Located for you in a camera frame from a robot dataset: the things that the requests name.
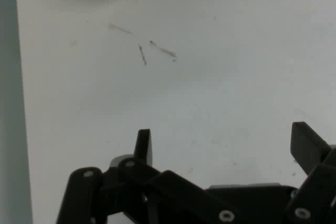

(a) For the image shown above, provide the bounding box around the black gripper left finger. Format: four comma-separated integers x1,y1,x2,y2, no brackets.
56,129,242,224

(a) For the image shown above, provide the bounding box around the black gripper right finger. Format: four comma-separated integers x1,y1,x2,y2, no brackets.
285,121,336,224

